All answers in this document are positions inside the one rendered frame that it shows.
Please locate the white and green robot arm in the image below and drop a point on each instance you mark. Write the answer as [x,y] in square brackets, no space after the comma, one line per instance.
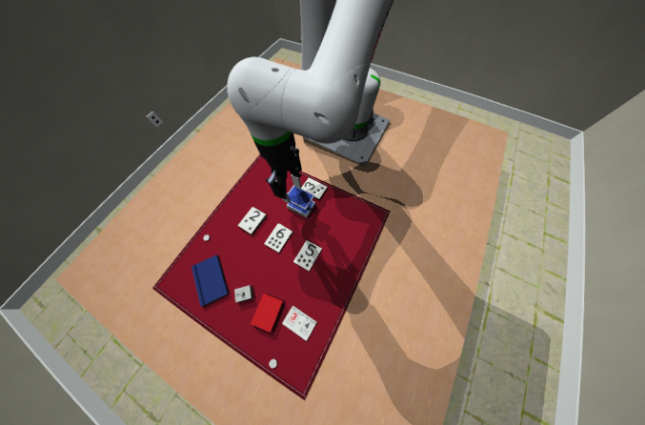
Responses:
[322,100]

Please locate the blue notebook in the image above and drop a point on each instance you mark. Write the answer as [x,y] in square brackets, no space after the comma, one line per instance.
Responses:
[209,280]

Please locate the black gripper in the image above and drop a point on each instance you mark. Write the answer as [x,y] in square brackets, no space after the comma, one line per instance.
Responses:
[279,171]

